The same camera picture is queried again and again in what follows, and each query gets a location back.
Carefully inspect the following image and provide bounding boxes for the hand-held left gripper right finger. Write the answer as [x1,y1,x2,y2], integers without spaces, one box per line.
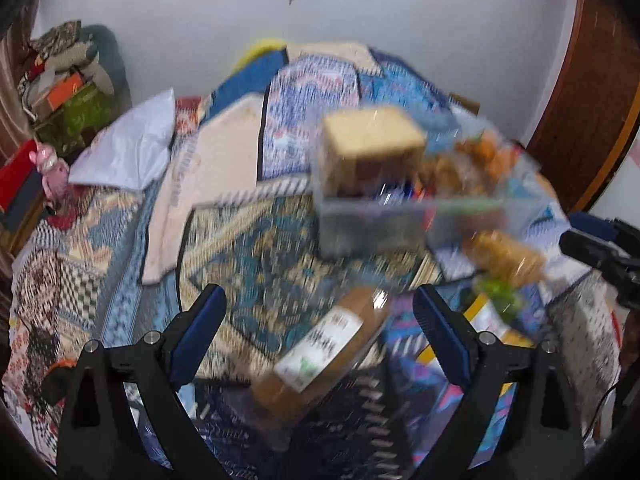
[412,284,586,480]

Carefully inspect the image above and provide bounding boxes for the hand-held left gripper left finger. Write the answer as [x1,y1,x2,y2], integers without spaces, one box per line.
[56,283,228,480]

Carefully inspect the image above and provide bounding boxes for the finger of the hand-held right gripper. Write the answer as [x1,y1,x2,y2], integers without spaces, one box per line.
[558,229,632,272]
[569,211,618,235]

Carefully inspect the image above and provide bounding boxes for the clear cookie packet green edge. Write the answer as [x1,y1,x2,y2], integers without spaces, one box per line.
[461,230,548,311]

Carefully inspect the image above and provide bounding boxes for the brown bread loaf packet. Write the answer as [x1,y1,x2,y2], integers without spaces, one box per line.
[251,285,394,422]

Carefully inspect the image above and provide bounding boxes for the clear plastic storage container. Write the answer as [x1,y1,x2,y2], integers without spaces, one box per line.
[314,125,548,262]

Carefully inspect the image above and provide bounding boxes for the orange fried snack packet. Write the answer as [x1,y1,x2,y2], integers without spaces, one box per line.
[452,131,517,177]

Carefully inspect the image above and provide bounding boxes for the clear fried snack packet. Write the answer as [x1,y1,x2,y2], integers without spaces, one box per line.
[420,152,476,199]

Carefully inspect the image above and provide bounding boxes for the sliced sandwich bread packet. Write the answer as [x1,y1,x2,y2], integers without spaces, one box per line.
[320,106,427,197]

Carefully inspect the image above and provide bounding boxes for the blue patchwork blanket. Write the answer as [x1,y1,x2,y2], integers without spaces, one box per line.
[130,42,623,480]

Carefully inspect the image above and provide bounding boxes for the wooden door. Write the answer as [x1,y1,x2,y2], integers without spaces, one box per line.
[525,0,640,216]

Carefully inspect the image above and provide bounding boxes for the red checked patterned bedsheet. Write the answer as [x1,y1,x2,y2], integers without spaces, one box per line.
[0,95,211,471]

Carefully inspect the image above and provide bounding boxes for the white pillow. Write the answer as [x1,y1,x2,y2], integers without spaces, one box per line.
[69,88,177,191]

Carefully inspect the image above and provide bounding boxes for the dark grey box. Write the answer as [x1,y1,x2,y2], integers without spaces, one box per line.
[2,172,48,241]

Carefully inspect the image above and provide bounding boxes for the pink toy rabbit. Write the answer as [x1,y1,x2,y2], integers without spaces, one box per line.
[29,142,71,203]

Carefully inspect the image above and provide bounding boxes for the red box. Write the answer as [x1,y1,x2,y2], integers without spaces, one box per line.
[0,140,40,211]

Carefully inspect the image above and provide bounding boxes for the green box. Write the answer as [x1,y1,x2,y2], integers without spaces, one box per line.
[35,85,117,158]

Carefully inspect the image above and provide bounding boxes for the orange box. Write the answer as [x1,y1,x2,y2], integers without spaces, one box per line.
[37,75,86,113]

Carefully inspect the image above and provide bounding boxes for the grey plush cushion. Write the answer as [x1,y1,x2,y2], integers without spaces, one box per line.
[42,25,128,98]

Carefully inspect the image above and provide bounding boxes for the striped brown curtain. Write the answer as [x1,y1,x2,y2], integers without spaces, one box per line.
[0,0,43,171]

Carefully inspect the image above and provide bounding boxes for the patterned dark cloth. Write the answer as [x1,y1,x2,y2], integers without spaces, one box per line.
[30,20,83,58]

